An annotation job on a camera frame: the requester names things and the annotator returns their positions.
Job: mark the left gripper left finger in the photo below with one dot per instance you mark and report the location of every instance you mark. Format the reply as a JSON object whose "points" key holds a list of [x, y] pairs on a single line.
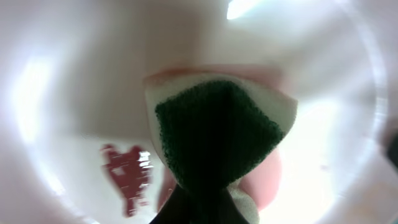
{"points": [[182, 207]]}

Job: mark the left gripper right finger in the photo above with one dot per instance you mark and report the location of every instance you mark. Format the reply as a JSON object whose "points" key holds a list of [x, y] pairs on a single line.
{"points": [[224, 211]]}

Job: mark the green and white sponge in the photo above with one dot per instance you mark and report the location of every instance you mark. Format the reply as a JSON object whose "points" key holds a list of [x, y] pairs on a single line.
{"points": [[210, 129]]}

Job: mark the white plate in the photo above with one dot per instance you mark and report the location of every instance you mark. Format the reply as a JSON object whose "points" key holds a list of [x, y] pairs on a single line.
{"points": [[75, 146]]}

